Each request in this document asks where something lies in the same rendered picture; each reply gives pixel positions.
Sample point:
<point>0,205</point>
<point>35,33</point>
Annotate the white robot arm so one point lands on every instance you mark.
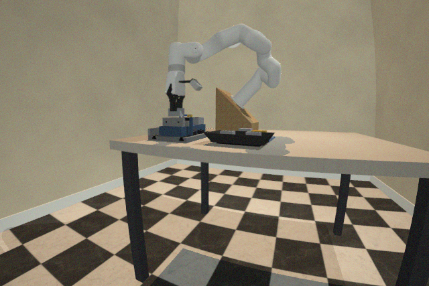
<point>269,70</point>

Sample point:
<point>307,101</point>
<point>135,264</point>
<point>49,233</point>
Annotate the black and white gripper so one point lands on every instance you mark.
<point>175,89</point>

